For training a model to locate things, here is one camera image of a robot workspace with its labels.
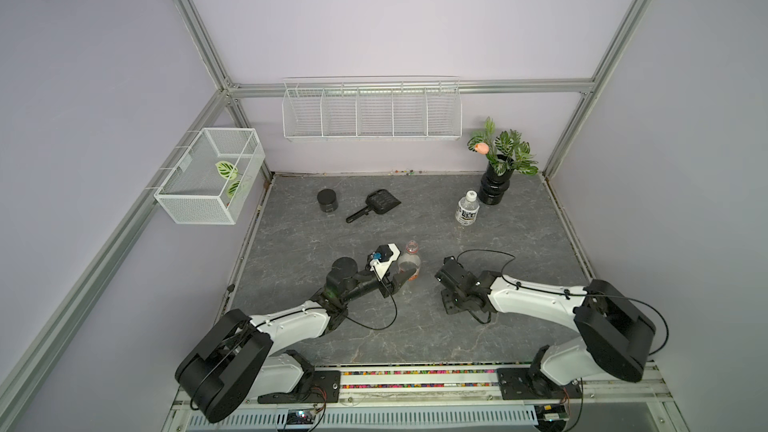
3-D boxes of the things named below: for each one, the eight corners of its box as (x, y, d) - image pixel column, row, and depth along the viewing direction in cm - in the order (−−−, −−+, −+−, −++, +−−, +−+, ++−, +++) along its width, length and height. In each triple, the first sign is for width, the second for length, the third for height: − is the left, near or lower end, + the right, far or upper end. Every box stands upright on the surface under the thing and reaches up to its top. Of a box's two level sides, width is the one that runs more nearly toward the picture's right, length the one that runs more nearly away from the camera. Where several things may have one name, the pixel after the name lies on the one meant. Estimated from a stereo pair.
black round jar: (318, 213, 112) (315, 204, 108) (321, 197, 117) (318, 188, 113) (337, 213, 112) (335, 204, 108) (339, 196, 117) (337, 188, 113)
